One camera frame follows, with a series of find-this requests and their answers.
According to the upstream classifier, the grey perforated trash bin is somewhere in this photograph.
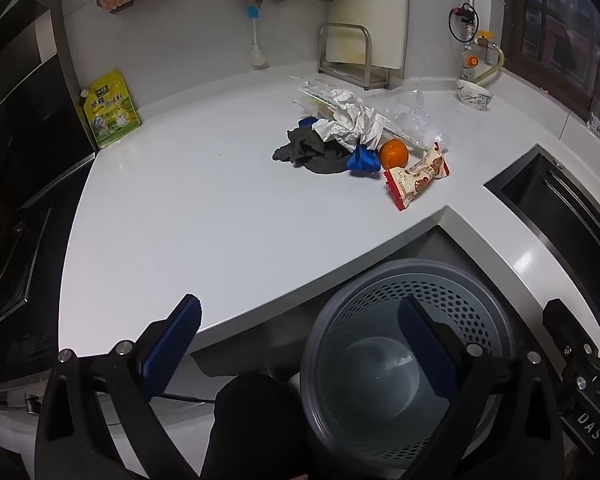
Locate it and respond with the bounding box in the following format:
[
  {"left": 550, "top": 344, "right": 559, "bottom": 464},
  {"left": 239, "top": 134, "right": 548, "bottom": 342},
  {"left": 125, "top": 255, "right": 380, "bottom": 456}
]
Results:
[{"left": 300, "top": 258, "right": 518, "bottom": 471}]

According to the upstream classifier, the clear plastic bag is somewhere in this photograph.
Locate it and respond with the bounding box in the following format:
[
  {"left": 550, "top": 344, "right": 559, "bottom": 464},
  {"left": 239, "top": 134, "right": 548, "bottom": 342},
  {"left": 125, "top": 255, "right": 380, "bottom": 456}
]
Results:
[{"left": 375, "top": 91, "right": 443, "bottom": 153}]

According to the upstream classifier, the white cutting board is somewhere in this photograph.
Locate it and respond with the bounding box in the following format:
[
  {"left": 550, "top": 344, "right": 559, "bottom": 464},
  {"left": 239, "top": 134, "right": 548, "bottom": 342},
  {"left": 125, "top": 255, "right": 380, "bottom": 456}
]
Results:
[{"left": 327, "top": 0, "right": 410, "bottom": 71}]

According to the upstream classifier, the person's dark trouser leg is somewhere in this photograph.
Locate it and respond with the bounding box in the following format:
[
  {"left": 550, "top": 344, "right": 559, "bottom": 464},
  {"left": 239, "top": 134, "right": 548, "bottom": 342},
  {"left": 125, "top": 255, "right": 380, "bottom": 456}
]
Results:
[{"left": 200, "top": 371, "right": 313, "bottom": 480}]

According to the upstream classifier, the blue and white bottle brush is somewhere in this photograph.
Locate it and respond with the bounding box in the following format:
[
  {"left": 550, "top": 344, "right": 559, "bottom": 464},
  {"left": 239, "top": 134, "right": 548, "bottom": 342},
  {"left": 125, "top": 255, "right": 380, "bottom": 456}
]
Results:
[{"left": 246, "top": 5, "right": 270, "bottom": 68}]

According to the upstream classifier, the black integrated stove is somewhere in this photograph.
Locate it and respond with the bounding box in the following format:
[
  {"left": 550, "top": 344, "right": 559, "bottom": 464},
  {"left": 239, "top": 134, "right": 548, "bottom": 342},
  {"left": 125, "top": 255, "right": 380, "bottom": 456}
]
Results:
[{"left": 0, "top": 0, "right": 101, "bottom": 396}]

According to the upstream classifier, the patterned ceramic bowl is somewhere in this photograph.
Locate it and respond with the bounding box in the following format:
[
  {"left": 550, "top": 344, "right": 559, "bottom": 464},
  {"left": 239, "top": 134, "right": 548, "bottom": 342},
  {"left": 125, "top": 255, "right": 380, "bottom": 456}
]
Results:
[{"left": 456, "top": 79, "right": 493, "bottom": 110}]

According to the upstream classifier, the orange tangerine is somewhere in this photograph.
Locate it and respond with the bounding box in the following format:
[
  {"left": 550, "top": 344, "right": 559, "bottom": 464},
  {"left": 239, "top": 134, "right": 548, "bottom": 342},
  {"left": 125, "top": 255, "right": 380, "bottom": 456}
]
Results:
[{"left": 379, "top": 139, "right": 410, "bottom": 170}]

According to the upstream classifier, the yellow seasoning pouch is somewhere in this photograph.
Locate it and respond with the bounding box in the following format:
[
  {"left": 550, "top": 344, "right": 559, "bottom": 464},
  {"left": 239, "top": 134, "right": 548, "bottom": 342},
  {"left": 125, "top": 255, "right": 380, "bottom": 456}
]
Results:
[{"left": 78, "top": 69, "right": 142, "bottom": 150}]

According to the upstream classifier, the dark grey cloth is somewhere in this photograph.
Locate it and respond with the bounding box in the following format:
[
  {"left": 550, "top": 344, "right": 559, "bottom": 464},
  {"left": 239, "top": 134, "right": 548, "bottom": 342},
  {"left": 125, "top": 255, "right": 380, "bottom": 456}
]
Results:
[{"left": 272, "top": 125, "right": 361, "bottom": 175}]

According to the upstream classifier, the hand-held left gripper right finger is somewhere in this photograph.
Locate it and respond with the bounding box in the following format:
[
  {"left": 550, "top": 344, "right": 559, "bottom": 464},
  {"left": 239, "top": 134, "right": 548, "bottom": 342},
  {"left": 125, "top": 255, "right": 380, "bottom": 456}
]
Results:
[{"left": 397, "top": 294, "right": 566, "bottom": 480}]

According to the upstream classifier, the dark framed window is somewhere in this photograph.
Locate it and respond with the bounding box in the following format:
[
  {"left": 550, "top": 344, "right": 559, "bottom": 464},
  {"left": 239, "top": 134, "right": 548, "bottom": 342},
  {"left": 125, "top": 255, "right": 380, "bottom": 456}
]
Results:
[{"left": 510, "top": 0, "right": 600, "bottom": 111}]

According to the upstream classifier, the red snack packet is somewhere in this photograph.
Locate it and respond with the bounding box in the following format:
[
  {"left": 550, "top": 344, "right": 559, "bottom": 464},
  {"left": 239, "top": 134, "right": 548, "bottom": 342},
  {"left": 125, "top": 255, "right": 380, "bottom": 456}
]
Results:
[{"left": 383, "top": 142, "right": 452, "bottom": 212}]

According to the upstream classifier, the dark kitchen sink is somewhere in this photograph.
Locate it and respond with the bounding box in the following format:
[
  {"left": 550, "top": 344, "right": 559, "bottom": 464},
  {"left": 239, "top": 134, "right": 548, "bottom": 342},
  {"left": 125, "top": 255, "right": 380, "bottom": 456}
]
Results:
[{"left": 484, "top": 144, "right": 600, "bottom": 361}]

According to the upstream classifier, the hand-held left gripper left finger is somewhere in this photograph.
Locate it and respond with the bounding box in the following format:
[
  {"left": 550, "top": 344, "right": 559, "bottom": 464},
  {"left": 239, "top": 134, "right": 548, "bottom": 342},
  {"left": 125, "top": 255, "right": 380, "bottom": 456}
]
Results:
[{"left": 34, "top": 294, "right": 203, "bottom": 480}]

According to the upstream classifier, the yellow gas hose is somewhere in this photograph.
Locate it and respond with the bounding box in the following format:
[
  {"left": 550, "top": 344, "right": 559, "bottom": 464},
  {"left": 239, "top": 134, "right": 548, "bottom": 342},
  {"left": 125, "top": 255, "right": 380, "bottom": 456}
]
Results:
[{"left": 472, "top": 42, "right": 505, "bottom": 83}]

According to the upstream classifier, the white paper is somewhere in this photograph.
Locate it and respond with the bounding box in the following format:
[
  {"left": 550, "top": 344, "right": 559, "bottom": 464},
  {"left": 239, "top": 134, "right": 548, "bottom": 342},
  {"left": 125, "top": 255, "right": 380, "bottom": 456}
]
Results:
[{"left": 312, "top": 89, "right": 385, "bottom": 151}]

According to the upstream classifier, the black floor cable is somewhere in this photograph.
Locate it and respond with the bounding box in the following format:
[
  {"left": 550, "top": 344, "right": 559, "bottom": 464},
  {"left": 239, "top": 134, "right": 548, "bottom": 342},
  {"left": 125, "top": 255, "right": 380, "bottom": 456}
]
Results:
[{"left": 157, "top": 392, "right": 217, "bottom": 405}]

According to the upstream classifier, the metal cutting board rack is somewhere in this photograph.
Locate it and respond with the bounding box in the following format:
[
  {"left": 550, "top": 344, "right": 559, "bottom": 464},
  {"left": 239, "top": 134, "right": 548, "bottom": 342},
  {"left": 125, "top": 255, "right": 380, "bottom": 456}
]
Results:
[{"left": 316, "top": 22, "right": 392, "bottom": 90}]

